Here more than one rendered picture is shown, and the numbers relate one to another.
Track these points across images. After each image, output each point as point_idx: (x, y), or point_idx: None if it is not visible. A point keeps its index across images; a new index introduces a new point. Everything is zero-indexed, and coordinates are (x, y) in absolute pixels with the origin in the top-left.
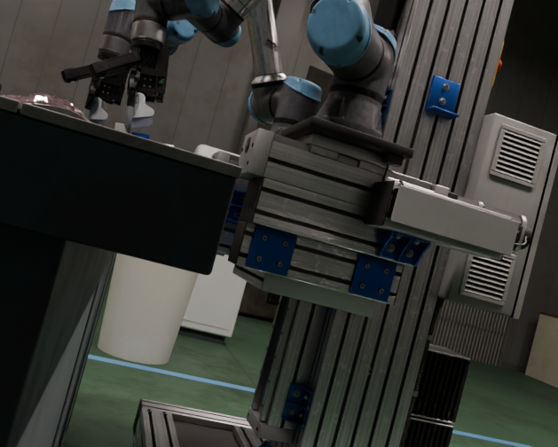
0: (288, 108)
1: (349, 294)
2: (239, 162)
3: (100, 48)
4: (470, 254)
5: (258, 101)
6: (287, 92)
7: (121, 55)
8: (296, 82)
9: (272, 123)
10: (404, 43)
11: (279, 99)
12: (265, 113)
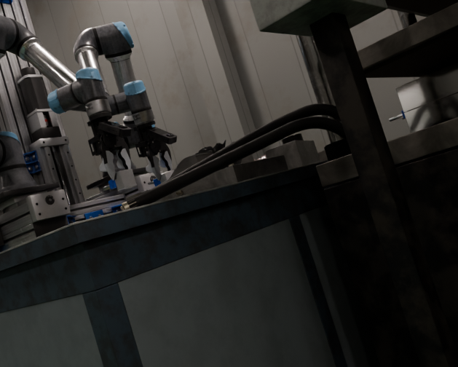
0: (23, 156)
1: None
2: (148, 188)
3: (110, 110)
4: None
5: None
6: (18, 145)
7: (162, 129)
8: (17, 137)
9: None
10: (59, 124)
11: (14, 149)
12: None
